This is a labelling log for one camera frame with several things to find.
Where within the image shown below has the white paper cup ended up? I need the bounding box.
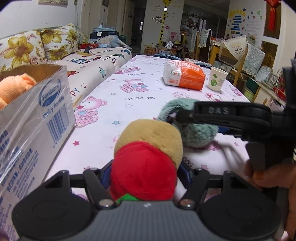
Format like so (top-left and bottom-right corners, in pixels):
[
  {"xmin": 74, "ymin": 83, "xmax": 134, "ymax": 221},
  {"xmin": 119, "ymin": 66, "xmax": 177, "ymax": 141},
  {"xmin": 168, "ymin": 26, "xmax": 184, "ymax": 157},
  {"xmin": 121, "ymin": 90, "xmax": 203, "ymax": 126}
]
[{"xmin": 208, "ymin": 67, "xmax": 228, "ymax": 92}]

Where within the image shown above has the orange tissue package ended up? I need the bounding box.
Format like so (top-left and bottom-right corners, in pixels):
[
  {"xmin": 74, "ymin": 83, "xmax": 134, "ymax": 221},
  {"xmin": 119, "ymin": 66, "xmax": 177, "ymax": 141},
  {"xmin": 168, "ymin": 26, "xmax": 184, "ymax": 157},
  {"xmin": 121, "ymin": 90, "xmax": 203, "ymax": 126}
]
[{"xmin": 163, "ymin": 60, "xmax": 206, "ymax": 91}]

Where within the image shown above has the wooden chair with covers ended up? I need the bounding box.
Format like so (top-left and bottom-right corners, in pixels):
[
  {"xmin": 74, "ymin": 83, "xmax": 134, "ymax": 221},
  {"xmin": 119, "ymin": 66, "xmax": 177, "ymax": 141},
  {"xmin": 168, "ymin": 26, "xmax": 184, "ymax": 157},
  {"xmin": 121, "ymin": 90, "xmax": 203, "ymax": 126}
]
[{"xmin": 208, "ymin": 36, "xmax": 265, "ymax": 86}]

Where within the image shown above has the pink cartoon tablecloth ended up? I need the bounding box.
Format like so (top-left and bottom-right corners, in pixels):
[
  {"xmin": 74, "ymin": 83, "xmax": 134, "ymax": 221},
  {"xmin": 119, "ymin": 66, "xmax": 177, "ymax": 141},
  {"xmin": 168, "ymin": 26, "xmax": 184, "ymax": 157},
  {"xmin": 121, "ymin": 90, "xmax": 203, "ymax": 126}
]
[{"xmin": 47, "ymin": 55, "xmax": 249, "ymax": 177}]

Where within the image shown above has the green knit hat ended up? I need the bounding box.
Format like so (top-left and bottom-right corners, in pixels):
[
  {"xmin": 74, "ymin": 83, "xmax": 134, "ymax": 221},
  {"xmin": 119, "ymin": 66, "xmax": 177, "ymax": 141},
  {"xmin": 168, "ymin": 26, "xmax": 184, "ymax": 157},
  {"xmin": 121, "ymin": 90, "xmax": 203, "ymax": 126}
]
[{"xmin": 157, "ymin": 98, "xmax": 219, "ymax": 148}]

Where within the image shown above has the person right hand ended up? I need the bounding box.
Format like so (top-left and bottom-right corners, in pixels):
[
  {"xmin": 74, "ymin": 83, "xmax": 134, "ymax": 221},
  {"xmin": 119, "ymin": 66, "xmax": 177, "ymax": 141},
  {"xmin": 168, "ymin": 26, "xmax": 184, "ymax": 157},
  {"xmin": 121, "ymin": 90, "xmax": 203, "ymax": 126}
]
[{"xmin": 244, "ymin": 161, "xmax": 296, "ymax": 239}]

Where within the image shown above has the cardboard box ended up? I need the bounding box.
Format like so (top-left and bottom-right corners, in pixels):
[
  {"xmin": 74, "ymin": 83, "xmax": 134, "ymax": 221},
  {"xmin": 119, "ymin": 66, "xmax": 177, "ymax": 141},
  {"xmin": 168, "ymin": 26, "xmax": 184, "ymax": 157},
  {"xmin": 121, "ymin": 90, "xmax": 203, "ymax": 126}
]
[{"xmin": 1, "ymin": 64, "xmax": 75, "ymax": 240}]

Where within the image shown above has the cartoon sofa cover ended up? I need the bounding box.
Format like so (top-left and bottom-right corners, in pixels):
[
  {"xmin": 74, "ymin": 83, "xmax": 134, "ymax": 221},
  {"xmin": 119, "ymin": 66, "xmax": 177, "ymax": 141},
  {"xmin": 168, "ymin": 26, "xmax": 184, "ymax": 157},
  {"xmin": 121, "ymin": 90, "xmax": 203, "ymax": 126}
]
[{"xmin": 53, "ymin": 47, "xmax": 132, "ymax": 108}]

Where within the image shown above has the orange fleece sock ball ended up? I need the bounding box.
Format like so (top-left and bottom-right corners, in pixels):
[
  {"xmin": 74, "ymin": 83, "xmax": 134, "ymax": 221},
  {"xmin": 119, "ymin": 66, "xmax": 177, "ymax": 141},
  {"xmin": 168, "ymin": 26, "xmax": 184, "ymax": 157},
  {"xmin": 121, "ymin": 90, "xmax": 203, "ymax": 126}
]
[{"xmin": 0, "ymin": 73, "xmax": 37, "ymax": 109}]

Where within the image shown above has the floral sofa cushion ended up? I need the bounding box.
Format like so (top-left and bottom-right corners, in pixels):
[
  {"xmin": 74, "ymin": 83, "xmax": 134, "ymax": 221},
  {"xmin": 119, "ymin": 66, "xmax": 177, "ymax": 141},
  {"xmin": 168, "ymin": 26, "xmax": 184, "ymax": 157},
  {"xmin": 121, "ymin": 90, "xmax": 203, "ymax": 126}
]
[{"xmin": 1, "ymin": 30, "xmax": 47, "ymax": 72}]

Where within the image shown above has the brown red strawberry plush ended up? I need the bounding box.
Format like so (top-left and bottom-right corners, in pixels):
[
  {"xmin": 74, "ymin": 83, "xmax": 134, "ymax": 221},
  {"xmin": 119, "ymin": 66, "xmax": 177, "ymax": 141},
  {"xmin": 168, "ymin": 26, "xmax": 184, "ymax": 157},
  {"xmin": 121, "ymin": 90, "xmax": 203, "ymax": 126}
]
[{"xmin": 109, "ymin": 120, "xmax": 183, "ymax": 202}]

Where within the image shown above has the giraffe height wall sticker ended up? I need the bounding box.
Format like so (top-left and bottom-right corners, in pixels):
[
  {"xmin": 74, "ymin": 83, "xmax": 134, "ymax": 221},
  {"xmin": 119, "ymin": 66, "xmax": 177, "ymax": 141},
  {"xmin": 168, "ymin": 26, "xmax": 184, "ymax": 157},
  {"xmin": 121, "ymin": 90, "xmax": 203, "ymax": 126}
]
[{"xmin": 158, "ymin": 0, "xmax": 172, "ymax": 46}]

